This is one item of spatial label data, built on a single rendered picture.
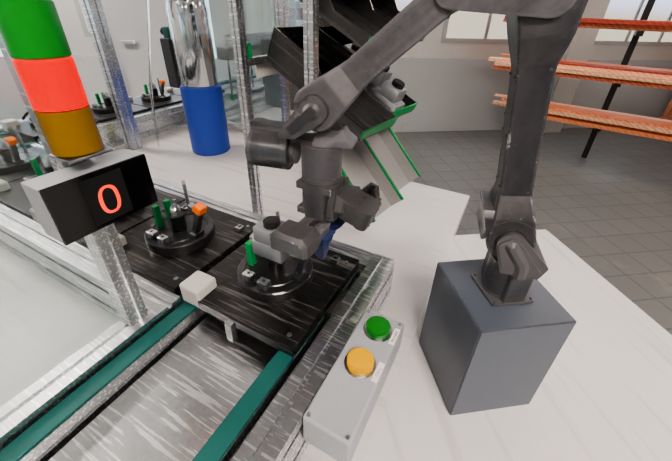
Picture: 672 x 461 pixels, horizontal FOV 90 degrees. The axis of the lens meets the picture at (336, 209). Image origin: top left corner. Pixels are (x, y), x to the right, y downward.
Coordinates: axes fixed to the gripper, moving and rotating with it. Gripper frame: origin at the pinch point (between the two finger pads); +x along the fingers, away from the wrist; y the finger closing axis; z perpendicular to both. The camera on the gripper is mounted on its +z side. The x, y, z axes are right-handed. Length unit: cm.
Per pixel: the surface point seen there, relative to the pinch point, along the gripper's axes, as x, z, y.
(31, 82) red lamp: -25.5, -20.4, -21.4
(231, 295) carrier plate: 11.5, -13.6, -8.2
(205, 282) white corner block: 9.5, -18.0, -9.5
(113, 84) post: -5, -117, 41
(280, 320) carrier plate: 11.6, -2.8, -8.4
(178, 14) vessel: -29, -88, 53
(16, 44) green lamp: -28.8, -20.3, -21.4
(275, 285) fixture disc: 9.6, -7.0, -4.0
